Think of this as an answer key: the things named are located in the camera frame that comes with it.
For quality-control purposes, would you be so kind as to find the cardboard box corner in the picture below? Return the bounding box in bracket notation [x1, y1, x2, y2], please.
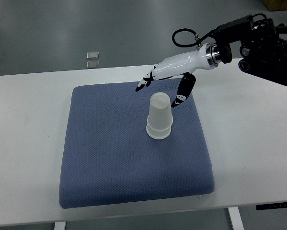
[261, 0, 287, 12]

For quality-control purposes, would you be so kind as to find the white table leg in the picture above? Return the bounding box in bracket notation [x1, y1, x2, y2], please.
[54, 222, 66, 230]
[228, 207, 244, 230]

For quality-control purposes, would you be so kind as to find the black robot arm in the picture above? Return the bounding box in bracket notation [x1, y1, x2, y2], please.
[136, 14, 287, 107]

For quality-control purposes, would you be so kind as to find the white paper cup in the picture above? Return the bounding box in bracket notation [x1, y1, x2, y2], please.
[146, 124, 172, 140]
[147, 92, 173, 131]

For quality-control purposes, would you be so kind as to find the white paper cup on cushion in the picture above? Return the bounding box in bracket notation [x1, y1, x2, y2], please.
[146, 124, 172, 140]

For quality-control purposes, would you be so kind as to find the white table leg right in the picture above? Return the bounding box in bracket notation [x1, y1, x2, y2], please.
[228, 207, 244, 230]

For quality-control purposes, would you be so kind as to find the blue textured cushion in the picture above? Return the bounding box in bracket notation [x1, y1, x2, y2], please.
[59, 78, 215, 209]

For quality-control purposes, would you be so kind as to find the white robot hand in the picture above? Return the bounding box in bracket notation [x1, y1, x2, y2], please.
[135, 43, 221, 108]

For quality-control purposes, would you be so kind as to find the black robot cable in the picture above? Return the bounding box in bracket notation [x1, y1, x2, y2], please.
[172, 28, 217, 48]

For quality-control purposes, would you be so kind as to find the lower metal floor plate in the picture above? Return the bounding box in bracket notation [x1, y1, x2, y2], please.
[87, 61, 100, 69]

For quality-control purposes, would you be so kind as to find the black table control panel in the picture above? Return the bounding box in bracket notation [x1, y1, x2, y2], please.
[256, 202, 287, 210]

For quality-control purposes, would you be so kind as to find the white table leg left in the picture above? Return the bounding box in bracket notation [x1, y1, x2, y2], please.
[54, 222, 66, 230]

